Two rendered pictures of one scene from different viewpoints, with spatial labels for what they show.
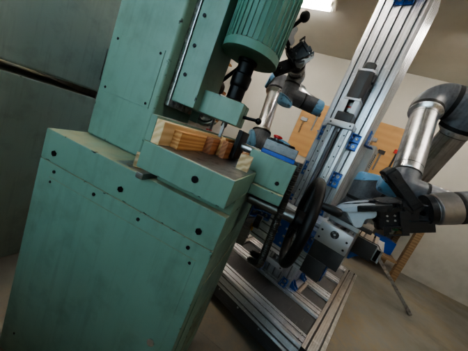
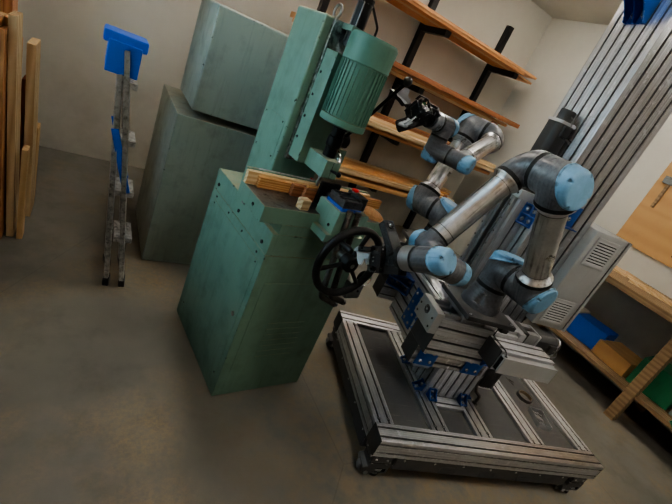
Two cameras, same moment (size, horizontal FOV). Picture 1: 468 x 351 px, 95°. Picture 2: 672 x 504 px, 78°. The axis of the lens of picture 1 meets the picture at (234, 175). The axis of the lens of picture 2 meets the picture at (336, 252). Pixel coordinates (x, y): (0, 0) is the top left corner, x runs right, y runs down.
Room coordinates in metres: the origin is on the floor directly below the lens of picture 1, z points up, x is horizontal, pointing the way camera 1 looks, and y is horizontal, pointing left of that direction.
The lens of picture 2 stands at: (-0.51, -0.93, 1.38)
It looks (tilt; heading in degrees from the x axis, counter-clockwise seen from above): 22 degrees down; 33
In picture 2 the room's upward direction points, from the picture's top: 25 degrees clockwise
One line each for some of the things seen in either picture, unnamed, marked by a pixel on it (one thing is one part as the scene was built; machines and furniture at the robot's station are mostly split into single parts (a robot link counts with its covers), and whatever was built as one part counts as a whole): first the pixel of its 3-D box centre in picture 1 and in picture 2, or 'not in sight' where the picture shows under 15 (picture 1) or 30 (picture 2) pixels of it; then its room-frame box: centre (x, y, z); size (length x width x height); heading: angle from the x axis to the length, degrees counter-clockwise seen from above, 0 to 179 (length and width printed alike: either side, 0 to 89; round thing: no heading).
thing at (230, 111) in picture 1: (223, 112); (321, 165); (0.71, 0.11, 1.03); 0.14 x 0.07 x 0.09; 77
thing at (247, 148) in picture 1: (247, 148); (331, 197); (0.69, -0.01, 0.95); 0.09 x 0.07 x 0.09; 167
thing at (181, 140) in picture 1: (222, 146); (325, 194); (0.76, 0.08, 0.92); 0.62 x 0.02 x 0.04; 167
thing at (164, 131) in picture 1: (212, 142); (313, 189); (0.72, 0.11, 0.92); 0.60 x 0.02 x 0.05; 167
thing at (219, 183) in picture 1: (240, 172); (324, 216); (0.69, -0.02, 0.87); 0.61 x 0.30 x 0.06; 167
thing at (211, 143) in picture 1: (221, 147); (315, 193); (0.69, 0.07, 0.92); 0.23 x 0.02 x 0.04; 167
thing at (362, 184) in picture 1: (368, 186); (503, 269); (1.04, -0.61, 0.98); 0.13 x 0.12 x 0.14; 70
